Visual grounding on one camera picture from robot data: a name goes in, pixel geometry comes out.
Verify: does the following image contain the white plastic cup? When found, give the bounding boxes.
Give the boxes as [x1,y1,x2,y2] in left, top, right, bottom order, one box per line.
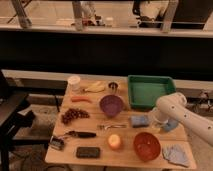
[68,75,81,91]

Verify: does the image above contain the blue sponge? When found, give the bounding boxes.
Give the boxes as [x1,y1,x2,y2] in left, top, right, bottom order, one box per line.
[130,115,149,128]

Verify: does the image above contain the bunch of dark grapes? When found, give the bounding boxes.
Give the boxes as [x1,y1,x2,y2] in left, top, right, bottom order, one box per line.
[61,108,90,125]

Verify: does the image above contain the purple bowl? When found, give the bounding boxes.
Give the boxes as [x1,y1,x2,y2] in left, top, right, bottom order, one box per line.
[99,95,124,117]

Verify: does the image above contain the blue grey cloth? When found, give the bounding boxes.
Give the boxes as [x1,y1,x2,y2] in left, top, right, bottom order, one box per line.
[162,144,190,167]

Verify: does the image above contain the yellow banana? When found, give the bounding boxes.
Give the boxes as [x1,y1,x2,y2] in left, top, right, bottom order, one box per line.
[84,81,105,93]

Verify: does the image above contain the red bowl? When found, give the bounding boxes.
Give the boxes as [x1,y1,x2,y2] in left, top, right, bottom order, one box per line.
[133,132,161,162]

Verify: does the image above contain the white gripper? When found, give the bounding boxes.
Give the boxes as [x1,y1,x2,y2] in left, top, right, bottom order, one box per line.
[148,107,167,129]

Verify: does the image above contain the small metal cup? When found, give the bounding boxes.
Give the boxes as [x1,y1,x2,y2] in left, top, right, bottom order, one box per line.
[108,82,118,91]

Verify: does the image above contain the green plastic tray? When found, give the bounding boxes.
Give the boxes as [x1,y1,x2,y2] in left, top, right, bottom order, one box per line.
[127,75,176,109]

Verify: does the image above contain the blue cup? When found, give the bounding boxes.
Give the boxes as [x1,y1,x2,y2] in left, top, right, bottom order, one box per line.
[163,119,178,132]

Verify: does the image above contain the black rectangular sponge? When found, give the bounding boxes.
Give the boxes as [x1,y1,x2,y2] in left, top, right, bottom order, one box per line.
[76,147,100,158]

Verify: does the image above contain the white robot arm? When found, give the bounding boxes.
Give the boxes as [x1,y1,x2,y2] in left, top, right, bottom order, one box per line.
[150,92,213,146]

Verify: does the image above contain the silver fork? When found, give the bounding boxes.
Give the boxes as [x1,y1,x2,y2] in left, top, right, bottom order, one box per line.
[97,125,126,130]

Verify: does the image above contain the black handled tool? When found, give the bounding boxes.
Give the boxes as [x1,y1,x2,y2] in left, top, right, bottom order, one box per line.
[58,131,96,138]

